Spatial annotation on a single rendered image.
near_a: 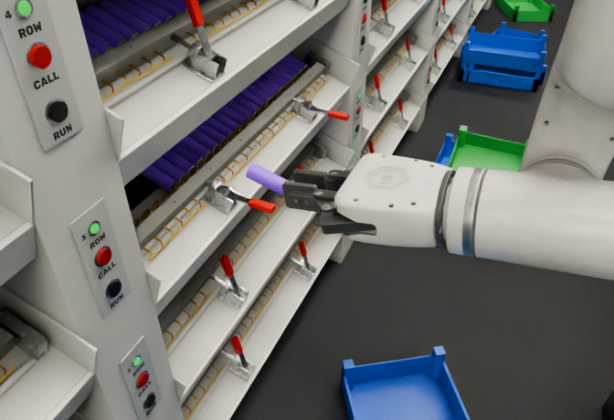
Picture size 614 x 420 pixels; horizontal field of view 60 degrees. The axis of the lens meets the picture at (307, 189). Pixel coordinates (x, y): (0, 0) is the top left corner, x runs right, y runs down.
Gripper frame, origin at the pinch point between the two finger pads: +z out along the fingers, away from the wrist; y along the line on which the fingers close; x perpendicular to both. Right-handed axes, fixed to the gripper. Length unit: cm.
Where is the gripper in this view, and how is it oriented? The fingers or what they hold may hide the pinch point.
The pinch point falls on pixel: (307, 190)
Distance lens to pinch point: 58.2
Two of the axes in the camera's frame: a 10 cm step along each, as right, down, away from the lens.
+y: -4.2, 5.5, -7.2
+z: -8.9, -1.2, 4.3
